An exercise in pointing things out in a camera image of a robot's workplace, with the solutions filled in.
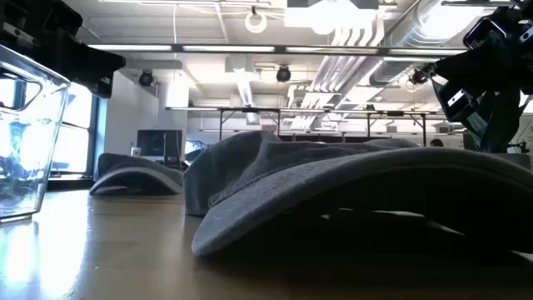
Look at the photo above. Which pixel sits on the person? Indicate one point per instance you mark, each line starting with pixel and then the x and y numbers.
pixel 436 143

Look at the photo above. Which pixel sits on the black ceiling spot camera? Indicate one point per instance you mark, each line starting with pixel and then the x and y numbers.
pixel 283 74
pixel 418 77
pixel 145 78

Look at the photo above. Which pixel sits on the silver ventilation duct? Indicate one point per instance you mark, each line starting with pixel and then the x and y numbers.
pixel 416 25

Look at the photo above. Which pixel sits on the long ceiling light rail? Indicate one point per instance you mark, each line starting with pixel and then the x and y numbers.
pixel 281 49

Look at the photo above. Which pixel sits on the black computer monitor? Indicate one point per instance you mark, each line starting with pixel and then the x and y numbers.
pixel 158 143

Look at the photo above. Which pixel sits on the black framed workbench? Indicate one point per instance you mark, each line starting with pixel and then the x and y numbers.
pixel 250 110

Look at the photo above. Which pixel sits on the clear plastic bin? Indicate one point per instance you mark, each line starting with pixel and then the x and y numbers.
pixel 25 166

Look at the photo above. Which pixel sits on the grey baseball cap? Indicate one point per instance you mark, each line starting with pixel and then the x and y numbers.
pixel 333 179
pixel 137 171

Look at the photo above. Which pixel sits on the grey round plant pot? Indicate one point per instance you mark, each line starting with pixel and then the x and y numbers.
pixel 518 160

